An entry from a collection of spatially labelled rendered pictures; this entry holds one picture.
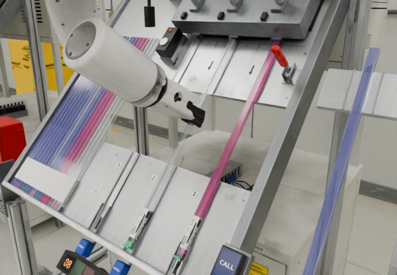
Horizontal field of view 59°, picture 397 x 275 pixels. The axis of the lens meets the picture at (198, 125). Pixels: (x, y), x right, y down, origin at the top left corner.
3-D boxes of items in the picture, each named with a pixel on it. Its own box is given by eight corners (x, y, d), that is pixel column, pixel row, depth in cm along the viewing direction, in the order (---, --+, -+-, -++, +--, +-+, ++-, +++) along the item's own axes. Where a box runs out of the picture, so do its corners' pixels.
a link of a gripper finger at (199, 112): (208, 109, 66) (203, 113, 71) (170, 93, 65) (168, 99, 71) (206, 115, 66) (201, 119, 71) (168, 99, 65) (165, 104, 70)
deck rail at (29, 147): (23, 193, 98) (4, 185, 94) (19, 191, 99) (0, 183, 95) (143, 3, 120) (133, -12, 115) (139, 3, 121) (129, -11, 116)
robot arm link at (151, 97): (166, 60, 59) (176, 68, 61) (130, 56, 64) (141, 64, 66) (148, 106, 58) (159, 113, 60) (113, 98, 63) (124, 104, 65)
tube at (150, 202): (132, 249, 67) (128, 248, 66) (127, 246, 68) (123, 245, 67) (236, 42, 82) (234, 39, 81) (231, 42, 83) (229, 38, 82)
